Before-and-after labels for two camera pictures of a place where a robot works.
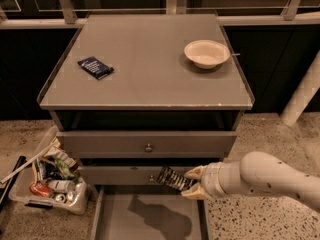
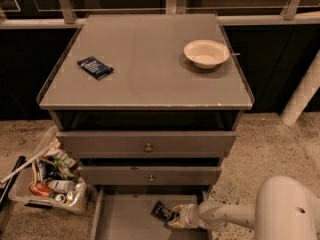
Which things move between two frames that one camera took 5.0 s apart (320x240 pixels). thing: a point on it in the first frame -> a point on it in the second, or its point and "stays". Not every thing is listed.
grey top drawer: (147, 144) stays
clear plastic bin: (53, 179) stays
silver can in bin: (70, 195) stays
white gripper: (211, 180) -> (191, 215)
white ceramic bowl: (207, 54) stays
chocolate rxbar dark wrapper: (170, 177) -> (163, 212)
